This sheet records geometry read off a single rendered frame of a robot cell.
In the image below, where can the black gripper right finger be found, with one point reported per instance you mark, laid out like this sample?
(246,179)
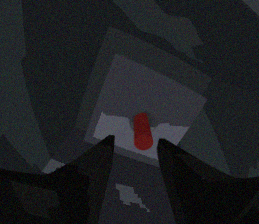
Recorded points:
(201,194)

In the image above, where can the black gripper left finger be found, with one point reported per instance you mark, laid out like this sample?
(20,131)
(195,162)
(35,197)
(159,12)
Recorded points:
(72,194)

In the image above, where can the red peg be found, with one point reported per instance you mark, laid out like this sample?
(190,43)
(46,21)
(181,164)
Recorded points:
(142,135)

